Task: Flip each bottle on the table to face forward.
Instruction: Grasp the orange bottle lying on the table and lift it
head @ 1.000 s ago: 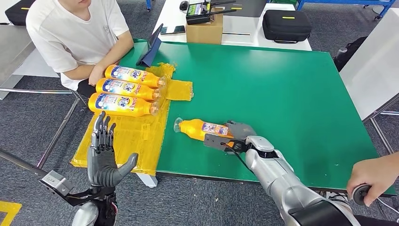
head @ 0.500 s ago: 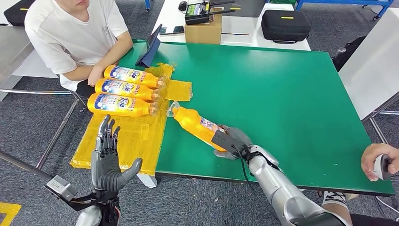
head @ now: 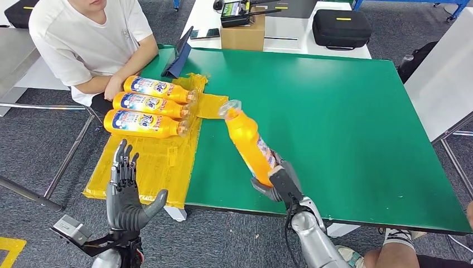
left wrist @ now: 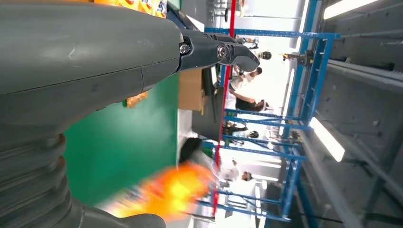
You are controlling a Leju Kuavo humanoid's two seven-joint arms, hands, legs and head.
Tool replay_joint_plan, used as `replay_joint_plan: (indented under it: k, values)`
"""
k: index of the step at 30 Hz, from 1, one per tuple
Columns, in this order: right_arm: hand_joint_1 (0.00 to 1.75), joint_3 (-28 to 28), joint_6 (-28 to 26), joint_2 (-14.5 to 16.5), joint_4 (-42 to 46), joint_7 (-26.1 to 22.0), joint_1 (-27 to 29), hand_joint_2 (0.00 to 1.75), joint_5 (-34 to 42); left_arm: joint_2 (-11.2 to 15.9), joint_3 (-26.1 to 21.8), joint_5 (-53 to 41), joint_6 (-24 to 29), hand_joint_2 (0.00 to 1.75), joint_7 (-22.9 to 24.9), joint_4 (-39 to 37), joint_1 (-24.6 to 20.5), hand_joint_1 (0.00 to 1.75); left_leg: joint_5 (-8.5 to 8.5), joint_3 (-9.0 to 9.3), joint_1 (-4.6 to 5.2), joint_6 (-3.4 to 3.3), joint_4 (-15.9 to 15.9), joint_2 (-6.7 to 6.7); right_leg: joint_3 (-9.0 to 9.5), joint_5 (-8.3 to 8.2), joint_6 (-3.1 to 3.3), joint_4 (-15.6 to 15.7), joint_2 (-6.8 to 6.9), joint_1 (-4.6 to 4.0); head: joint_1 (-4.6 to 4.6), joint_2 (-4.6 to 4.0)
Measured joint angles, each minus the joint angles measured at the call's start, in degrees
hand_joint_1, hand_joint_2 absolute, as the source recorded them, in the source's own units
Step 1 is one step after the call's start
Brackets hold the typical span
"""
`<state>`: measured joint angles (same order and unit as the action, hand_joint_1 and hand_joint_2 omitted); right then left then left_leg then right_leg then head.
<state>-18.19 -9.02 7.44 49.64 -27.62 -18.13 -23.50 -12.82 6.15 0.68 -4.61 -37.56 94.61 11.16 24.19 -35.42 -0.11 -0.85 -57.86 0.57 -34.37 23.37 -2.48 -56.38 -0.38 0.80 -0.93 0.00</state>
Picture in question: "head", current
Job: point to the grey water bottle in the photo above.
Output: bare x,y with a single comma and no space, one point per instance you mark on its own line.
405,62

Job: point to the grey metal table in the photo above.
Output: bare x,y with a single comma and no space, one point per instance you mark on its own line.
14,55

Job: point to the black carrying case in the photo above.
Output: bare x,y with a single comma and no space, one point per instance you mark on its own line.
341,29

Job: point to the dark grey flat case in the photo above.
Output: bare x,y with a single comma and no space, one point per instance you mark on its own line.
295,9

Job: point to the person's left forearm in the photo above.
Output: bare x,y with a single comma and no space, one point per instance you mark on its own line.
140,58

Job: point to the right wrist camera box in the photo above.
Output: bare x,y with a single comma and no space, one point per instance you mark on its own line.
286,185

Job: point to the yellow taped cardboard mat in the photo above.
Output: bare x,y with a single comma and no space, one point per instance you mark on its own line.
159,166

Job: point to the white side table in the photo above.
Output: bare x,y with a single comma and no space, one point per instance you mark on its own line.
439,74

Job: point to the orange detergent bottle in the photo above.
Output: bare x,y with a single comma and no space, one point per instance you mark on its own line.
144,124
151,104
247,140
159,88

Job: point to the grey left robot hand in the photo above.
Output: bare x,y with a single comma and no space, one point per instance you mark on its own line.
123,207

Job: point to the person's right forearm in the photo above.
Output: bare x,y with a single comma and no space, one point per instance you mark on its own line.
90,87

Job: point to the black bag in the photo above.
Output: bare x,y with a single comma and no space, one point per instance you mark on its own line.
18,13

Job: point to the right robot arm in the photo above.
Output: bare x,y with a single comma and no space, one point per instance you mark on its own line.
314,244

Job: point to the tablet in blue case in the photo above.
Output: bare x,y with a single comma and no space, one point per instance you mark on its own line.
179,55

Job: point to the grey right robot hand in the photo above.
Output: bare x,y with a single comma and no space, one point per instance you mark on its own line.
263,189

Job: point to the brown cardboard box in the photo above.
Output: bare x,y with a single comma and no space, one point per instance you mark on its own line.
244,37

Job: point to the white table foot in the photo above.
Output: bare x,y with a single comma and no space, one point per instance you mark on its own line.
341,230
175,214

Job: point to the black smartphone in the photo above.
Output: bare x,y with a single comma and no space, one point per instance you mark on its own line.
205,33

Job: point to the black computer mouse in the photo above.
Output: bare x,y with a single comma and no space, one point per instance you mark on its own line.
218,4

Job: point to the person's left hand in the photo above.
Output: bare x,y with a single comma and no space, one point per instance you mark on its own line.
114,88

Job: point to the black backpack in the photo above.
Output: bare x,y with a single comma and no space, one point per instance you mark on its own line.
421,59

